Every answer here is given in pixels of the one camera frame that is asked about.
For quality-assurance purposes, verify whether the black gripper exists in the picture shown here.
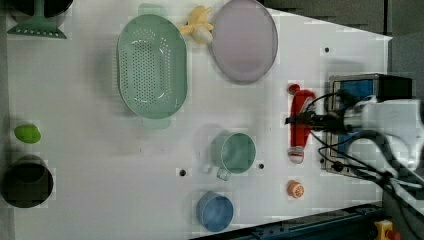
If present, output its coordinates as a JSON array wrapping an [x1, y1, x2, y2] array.
[[285, 111, 347, 134]]

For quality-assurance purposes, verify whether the red ketchup bottle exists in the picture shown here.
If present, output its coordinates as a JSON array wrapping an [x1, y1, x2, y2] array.
[[287, 89, 316, 164]]

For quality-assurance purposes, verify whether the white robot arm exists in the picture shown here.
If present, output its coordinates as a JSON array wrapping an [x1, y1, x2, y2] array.
[[285, 95, 423, 171]]

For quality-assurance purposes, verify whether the pink round plate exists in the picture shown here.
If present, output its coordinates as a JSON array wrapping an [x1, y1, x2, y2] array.
[[211, 0, 278, 84]]

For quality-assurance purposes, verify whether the upper strawberry toy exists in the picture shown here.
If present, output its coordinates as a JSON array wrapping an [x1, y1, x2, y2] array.
[[288, 84, 300, 95]]

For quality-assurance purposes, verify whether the silver black toaster oven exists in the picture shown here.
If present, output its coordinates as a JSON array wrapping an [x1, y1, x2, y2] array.
[[325, 74, 413, 175]]

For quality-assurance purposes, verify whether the orange slice toy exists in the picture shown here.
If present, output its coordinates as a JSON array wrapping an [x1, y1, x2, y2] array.
[[288, 181, 305, 198]]

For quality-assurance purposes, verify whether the green metal mug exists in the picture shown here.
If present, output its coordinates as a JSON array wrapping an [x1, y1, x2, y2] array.
[[211, 131, 256, 181]]

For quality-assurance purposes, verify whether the blue cup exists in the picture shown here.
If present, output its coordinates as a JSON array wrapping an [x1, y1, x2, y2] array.
[[196, 191, 234, 232]]

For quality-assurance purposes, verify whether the yellow red emergency button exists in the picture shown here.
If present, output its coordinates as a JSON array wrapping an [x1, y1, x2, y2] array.
[[374, 220, 402, 240]]

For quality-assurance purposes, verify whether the yellow toy banana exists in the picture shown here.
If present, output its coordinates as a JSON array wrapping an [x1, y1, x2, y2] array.
[[178, 6, 214, 45]]

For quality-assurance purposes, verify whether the green oval colander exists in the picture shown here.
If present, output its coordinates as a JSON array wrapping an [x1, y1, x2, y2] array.
[[117, 14, 188, 119]]

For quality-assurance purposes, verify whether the green lime toy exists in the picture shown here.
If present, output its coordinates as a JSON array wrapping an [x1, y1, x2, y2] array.
[[14, 124, 41, 144]]

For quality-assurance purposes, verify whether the black round pot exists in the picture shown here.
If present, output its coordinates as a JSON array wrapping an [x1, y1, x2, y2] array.
[[7, 0, 74, 19]]

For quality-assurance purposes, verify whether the black cylinder container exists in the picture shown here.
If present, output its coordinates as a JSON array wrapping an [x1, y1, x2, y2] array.
[[1, 155, 54, 208]]

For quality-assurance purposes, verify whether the green spatula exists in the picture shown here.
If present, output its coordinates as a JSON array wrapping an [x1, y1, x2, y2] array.
[[7, 0, 67, 39]]

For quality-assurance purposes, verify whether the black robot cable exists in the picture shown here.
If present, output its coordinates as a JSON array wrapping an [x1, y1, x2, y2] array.
[[303, 89, 424, 234]]

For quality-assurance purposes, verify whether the dark blue table rail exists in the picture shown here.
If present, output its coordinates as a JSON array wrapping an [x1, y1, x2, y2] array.
[[191, 204, 386, 240]]

